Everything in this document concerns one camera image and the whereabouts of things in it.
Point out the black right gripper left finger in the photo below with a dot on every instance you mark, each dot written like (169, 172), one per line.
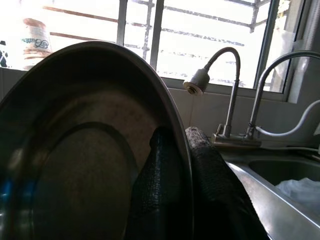
(160, 195)

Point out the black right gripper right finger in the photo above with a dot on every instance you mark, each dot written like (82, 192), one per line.
(217, 200)

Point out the shallow stainless steel bowl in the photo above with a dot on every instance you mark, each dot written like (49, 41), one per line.
(82, 150)

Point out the stainless steel double sink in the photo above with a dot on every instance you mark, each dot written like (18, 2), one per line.
(262, 200)

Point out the steel double spout faucet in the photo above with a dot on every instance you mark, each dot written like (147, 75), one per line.
(235, 140)

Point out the clear plastic bag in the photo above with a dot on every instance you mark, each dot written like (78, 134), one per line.
(300, 192)

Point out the window with metal bars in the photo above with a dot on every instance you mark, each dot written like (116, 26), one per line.
(200, 30)

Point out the white brown printed container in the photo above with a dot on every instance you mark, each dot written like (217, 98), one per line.
(36, 42)

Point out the black white packet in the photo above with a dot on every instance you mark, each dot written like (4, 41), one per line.
(3, 53)

